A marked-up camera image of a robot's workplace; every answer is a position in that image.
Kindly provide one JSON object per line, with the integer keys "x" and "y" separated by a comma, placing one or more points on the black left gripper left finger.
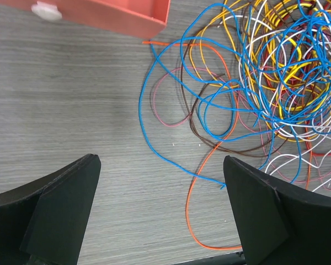
{"x": 44, "y": 221}

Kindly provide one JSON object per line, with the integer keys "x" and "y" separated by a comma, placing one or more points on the orange plastic tray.
{"x": 139, "y": 18}

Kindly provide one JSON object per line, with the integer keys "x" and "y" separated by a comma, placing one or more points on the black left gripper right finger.
{"x": 277, "y": 222}

